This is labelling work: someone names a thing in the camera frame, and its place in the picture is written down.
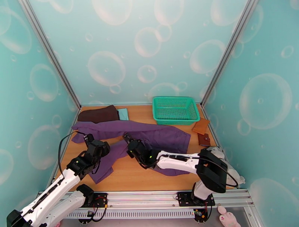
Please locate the small pink plush toy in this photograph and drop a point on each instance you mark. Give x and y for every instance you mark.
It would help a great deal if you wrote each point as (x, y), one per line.
(57, 225)

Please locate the folded dark brown trousers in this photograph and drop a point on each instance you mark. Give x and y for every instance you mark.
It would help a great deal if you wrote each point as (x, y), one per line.
(98, 114)

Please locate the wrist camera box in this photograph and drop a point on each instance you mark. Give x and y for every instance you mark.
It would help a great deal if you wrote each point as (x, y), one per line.
(128, 137)
(88, 139)

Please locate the tan leather pouch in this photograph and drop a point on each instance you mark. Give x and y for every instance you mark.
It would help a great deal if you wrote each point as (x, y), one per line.
(201, 126)

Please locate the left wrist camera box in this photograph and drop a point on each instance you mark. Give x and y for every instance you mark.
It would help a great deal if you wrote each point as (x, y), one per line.
(88, 139)

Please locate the white pink plush bunny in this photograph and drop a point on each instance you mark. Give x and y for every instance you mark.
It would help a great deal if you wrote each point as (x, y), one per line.
(227, 219)

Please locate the folded light teal trousers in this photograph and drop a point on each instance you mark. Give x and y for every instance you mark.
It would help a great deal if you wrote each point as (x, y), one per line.
(123, 114)

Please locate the teal plastic mesh basket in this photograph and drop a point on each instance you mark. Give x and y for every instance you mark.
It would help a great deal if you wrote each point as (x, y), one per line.
(175, 108)

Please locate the aluminium frame post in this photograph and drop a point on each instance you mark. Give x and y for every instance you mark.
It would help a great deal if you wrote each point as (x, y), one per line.
(50, 56)
(230, 50)

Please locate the brown leather snap wallet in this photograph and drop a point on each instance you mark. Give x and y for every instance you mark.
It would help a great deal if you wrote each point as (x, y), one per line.
(204, 140)

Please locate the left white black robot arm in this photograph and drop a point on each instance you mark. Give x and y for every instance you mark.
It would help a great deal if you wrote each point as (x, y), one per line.
(53, 191)

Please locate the grey plush dog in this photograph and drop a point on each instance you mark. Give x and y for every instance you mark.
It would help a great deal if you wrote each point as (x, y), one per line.
(218, 150)

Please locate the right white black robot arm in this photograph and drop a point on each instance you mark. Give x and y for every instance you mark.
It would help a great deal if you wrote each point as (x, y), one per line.
(210, 172)

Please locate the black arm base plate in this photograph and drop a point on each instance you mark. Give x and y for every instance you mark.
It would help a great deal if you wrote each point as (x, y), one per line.
(184, 199)
(100, 200)

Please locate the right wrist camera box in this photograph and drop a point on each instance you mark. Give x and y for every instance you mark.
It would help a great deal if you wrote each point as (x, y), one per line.
(128, 137)

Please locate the aluminium mounting rail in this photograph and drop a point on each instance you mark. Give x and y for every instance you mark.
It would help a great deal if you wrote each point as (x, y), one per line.
(140, 198)

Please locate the purple trousers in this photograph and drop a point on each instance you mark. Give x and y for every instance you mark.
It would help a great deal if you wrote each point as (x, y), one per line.
(151, 133)

